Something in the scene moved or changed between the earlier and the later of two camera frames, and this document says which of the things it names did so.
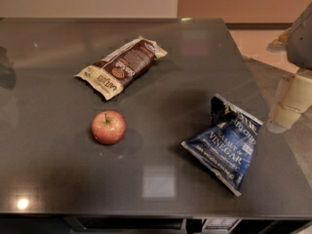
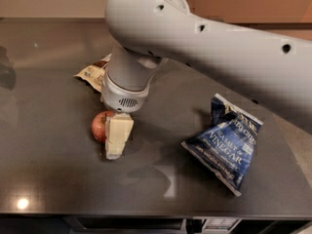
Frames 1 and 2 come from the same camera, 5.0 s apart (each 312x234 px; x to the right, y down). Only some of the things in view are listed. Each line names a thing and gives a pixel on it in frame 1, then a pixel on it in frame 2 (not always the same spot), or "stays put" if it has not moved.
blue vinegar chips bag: (225, 149) stays put
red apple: (107, 128) stays put
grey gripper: (300, 44) -> (122, 97)
